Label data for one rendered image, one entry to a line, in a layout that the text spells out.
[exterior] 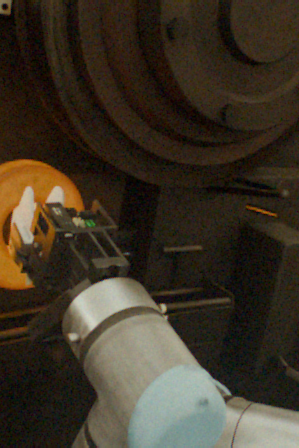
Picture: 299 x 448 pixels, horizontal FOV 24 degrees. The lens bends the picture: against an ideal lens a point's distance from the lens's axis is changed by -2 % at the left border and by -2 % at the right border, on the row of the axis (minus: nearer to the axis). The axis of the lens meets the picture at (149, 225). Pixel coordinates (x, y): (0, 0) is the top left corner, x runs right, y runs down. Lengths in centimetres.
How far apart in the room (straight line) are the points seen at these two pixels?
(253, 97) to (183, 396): 39
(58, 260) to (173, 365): 19
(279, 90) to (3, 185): 34
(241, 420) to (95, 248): 23
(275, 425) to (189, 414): 16
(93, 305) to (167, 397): 12
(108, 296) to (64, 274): 10
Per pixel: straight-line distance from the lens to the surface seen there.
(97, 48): 77
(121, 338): 61
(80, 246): 71
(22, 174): 81
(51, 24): 77
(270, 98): 84
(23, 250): 76
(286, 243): 106
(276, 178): 114
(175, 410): 57
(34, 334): 78
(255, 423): 73
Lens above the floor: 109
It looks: 17 degrees down
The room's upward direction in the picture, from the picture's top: 10 degrees clockwise
